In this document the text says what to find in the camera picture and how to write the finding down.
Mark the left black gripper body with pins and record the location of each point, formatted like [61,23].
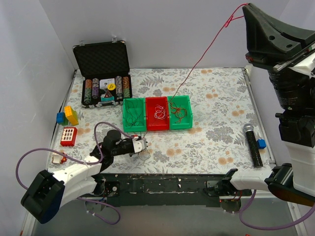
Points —
[128,145]

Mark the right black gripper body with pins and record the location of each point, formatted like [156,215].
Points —
[281,62]

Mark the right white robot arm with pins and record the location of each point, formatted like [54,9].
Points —
[295,181]

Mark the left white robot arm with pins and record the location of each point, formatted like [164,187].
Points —
[49,191]

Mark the left green bin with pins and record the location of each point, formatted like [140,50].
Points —
[134,115]

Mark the green bin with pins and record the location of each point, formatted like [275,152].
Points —
[134,115]
[180,112]

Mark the red bin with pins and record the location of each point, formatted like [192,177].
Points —
[157,113]

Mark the red window toy brick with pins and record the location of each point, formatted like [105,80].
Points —
[68,137]

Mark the right green bin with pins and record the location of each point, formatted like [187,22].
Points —
[180,112]

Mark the yellow toy brick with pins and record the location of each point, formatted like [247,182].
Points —
[71,115]

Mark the green toy brick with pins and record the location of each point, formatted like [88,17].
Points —
[65,122]

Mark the black microphone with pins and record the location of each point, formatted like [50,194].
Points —
[253,146]

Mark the blue toy brick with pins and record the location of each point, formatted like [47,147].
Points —
[60,117]

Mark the small blue block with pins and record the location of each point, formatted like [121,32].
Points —
[261,143]

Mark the floral table mat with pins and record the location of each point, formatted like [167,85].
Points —
[221,105]

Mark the black poker chip case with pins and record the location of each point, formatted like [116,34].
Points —
[106,73]

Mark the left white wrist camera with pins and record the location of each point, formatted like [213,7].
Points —
[139,144]

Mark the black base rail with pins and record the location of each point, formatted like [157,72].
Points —
[161,190]

